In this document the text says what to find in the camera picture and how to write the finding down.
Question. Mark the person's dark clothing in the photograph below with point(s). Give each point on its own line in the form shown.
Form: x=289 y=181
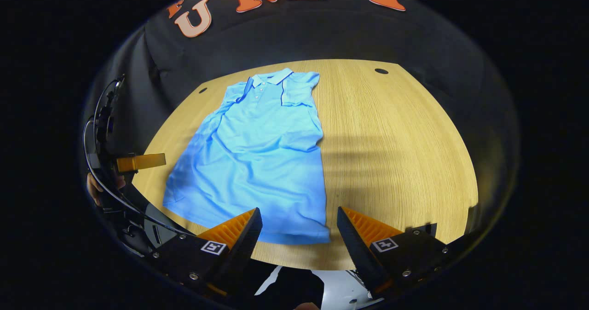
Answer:
x=290 y=287

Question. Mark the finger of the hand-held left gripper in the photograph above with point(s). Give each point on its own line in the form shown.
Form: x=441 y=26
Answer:
x=142 y=162

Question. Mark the light blue polo T-shirt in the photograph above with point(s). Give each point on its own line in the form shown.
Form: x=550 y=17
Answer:
x=257 y=163

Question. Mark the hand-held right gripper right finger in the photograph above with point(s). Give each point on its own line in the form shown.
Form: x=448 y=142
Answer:
x=356 y=250

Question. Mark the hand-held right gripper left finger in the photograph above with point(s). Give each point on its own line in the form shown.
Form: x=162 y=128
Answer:
x=239 y=250

